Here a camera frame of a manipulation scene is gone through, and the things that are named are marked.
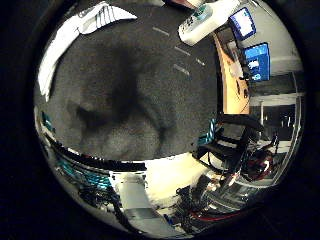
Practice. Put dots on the white striped cloth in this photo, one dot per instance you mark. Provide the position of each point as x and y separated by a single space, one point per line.
100 18

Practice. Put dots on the black office chair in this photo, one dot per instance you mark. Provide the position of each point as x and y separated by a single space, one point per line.
230 151

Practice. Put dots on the round wooden table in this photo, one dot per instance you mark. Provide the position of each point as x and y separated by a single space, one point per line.
233 96

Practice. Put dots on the white grey bench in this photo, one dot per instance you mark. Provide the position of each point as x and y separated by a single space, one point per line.
133 196

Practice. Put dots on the large blue computer monitor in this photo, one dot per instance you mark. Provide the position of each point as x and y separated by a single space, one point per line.
256 61

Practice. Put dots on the small blue computer monitor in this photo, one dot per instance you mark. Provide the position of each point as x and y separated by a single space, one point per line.
242 24

